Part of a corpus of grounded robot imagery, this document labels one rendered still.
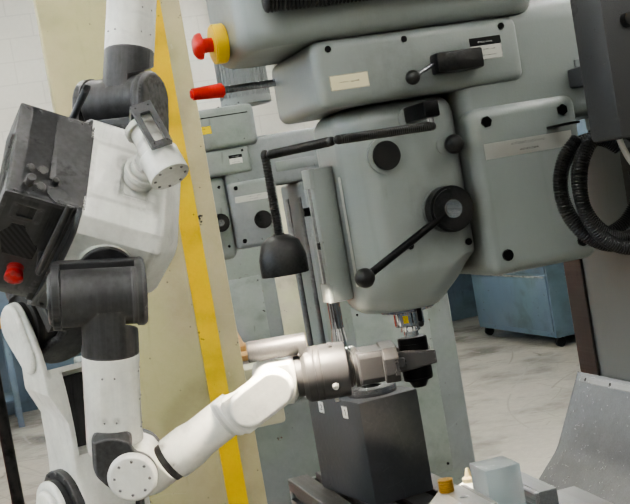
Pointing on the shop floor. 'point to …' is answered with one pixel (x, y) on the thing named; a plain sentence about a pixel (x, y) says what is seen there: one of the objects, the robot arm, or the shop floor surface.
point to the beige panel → (81, 63)
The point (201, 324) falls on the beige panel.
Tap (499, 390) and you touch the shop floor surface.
